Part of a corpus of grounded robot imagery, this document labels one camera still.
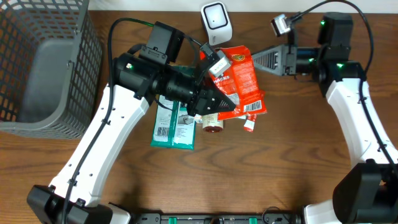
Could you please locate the green lid jar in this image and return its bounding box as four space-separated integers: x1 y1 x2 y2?
202 113 223 133

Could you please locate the red snack packet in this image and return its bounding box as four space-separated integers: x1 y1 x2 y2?
210 45 267 120

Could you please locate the narrow red stick packet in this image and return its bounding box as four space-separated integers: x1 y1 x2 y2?
243 114 257 133

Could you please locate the green white packet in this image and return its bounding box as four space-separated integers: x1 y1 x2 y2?
150 65 197 151

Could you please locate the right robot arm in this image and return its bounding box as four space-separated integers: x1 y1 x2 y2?
253 12 397 223

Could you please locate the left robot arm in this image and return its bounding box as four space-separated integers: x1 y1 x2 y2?
27 22 236 223

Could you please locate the white barcode scanner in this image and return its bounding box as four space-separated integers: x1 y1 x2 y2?
200 1 233 46

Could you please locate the grey plastic mesh basket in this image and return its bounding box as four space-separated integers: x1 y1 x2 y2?
1 0 103 139

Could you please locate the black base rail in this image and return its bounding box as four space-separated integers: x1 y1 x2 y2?
129 210 305 224

